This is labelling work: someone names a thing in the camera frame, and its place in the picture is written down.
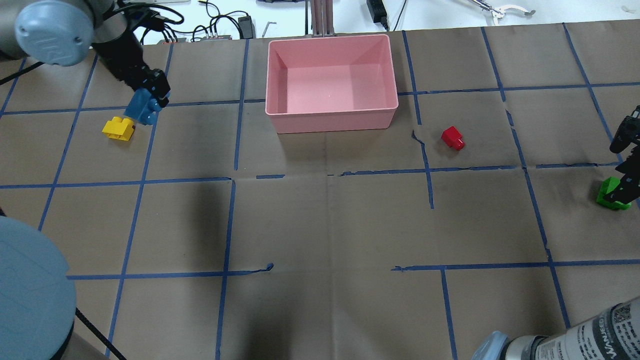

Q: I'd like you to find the pink plastic box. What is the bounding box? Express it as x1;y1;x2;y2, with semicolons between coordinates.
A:
265;33;399;134

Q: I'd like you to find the silver allen key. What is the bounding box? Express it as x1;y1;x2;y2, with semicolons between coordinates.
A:
261;21;278;38

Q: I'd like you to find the red toy block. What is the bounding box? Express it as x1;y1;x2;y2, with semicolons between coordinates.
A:
441;126;466;151

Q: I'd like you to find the black power adapter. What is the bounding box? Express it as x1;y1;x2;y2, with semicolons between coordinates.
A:
365;0;388;27

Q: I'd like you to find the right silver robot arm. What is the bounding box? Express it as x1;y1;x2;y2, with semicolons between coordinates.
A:
472;108;640;360

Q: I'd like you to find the blue toy block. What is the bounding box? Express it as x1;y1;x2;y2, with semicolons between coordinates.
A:
123;88;170;126

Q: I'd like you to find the aluminium frame post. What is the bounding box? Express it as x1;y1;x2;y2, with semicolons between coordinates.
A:
310;0;336;37

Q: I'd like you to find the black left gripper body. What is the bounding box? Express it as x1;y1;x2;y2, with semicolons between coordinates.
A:
91;7;170;101

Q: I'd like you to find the yellow toy block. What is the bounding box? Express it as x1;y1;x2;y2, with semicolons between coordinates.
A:
102;116;135;142

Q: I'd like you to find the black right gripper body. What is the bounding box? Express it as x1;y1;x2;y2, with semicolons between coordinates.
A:
609;105;640;176

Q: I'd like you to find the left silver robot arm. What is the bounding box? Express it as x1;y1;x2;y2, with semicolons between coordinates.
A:
1;0;166;360

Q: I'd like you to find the green toy block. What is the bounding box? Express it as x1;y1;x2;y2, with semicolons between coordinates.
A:
596;177;631;211

